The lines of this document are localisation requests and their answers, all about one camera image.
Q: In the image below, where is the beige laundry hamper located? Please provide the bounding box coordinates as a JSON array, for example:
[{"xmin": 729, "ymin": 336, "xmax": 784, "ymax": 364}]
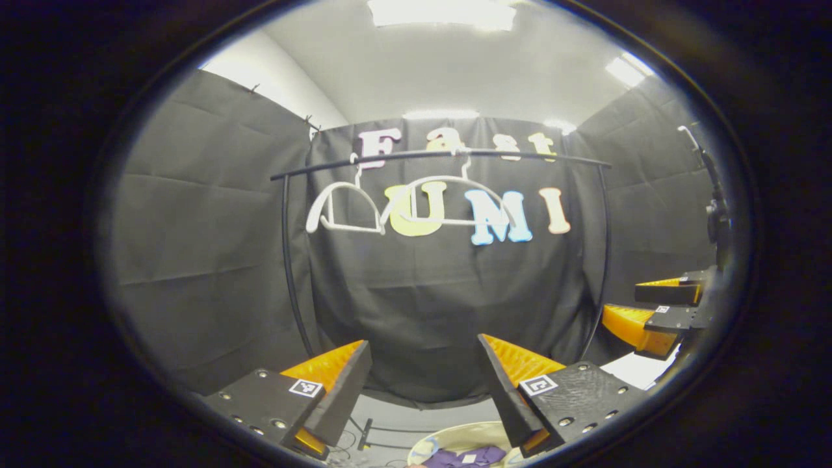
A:
[{"xmin": 408, "ymin": 421, "xmax": 527, "ymax": 468}]

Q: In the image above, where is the black tripod stand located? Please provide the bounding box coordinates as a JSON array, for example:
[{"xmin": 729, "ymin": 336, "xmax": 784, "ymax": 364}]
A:
[{"xmin": 677, "ymin": 125, "xmax": 734, "ymax": 270}]

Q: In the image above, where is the black metal clothes rack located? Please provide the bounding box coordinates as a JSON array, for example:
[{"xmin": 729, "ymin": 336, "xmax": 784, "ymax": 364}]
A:
[{"xmin": 270, "ymin": 148, "xmax": 613, "ymax": 452}]

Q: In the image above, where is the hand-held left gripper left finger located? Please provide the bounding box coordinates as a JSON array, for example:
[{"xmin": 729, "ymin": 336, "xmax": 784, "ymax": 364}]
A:
[{"xmin": 195, "ymin": 339, "xmax": 373, "ymax": 462}]

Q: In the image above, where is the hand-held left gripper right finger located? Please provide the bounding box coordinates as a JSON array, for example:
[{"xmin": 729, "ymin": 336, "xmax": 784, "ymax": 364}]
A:
[{"xmin": 476, "ymin": 333, "xmax": 644, "ymax": 459}]

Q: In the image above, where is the large ceiling light panel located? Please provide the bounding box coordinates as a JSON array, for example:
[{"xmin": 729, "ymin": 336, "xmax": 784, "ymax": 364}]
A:
[{"xmin": 367, "ymin": 0, "xmax": 517, "ymax": 32}]

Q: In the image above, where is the white plastic hanger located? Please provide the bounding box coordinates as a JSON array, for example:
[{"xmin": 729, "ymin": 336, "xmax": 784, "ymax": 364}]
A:
[
  {"xmin": 305, "ymin": 154, "xmax": 385, "ymax": 235},
  {"xmin": 379, "ymin": 148, "xmax": 521, "ymax": 229}
]

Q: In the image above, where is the purple ribbed jacket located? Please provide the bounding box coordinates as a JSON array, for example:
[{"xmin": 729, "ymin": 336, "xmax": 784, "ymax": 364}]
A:
[{"xmin": 422, "ymin": 445, "xmax": 508, "ymax": 468}]

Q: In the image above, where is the black backdrop cloth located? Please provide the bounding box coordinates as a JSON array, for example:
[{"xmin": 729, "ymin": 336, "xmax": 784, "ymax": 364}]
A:
[{"xmin": 104, "ymin": 68, "xmax": 729, "ymax": 410}]

